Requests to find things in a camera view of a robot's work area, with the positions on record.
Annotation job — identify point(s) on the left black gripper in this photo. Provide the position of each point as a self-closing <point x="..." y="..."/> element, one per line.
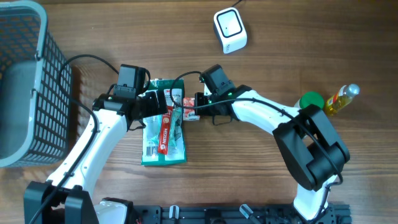
<point x="153" y="109"/>

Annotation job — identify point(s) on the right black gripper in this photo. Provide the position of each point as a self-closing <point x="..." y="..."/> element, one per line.
<point x="199" y="106"/>

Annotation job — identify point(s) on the mint green wipes sachet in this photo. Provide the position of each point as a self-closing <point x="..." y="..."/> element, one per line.
<point x="154" y="124"/>

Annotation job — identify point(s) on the green lid seasoning jar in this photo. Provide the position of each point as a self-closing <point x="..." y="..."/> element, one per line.
<point x="310" y="98"/>

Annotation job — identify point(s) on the yellow oil bottle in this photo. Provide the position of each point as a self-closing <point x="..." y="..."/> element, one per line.
<point x="342" y="98"/>

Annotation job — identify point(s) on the red Nescafe coffee stick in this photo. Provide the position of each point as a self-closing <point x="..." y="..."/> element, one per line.
<point x="165" y="131"/>

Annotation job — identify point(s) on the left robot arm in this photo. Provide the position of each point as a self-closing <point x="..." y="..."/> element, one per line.
<point x="65" y="197"/>

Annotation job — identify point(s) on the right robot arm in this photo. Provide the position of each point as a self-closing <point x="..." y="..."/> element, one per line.
<point x="311" y="148"/>

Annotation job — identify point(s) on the white barcode scanner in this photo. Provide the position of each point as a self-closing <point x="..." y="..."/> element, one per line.
<point x="229" y="29"/>

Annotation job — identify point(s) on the grey plastic mesh basket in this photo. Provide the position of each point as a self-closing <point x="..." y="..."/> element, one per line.
<point x="35" y="110"/>

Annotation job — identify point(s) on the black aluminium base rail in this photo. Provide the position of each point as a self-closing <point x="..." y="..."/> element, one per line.
<point x="283" y="213"/>

